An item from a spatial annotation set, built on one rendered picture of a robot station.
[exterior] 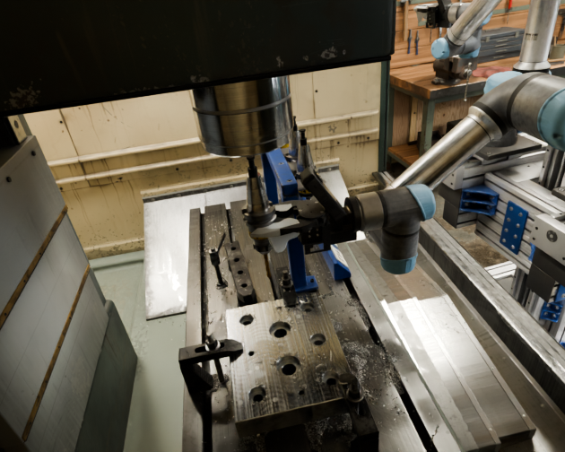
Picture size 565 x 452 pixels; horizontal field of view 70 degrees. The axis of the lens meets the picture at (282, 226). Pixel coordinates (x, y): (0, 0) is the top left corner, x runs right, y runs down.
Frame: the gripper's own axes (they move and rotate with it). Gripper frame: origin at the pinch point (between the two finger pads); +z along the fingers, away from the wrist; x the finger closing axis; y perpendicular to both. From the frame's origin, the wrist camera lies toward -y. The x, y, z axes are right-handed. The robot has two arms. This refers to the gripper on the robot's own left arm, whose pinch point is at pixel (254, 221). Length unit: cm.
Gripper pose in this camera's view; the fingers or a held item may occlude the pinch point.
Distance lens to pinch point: 77.5
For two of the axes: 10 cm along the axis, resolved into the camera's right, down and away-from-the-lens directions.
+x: -1.8, -5.1, 8.4
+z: -9.8, 1.7, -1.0
